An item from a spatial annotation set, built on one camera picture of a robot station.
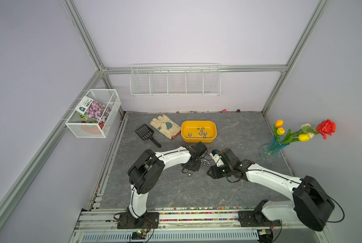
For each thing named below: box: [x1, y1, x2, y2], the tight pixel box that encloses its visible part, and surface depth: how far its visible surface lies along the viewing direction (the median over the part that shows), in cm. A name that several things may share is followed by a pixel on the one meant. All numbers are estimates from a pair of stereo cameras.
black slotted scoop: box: [134, 123, 162, 148], surface depth 110 cm
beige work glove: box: [149, 114, 181, 140], surface depth 114 cm
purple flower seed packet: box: [74, 96, 112, 125], surface depth 75 cm
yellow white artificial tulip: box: [298, 132, 314, 142], surface depth 71 cm
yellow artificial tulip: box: [276, 127, 286, 136], surface depth 73 cm
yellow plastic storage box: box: [181, 119, 217, 143], surface depth 110 cm
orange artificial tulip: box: [275, 119, 285, 128], surface depth 75 cm
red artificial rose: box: [315, 118, 337, 141], surface depth 63 cm
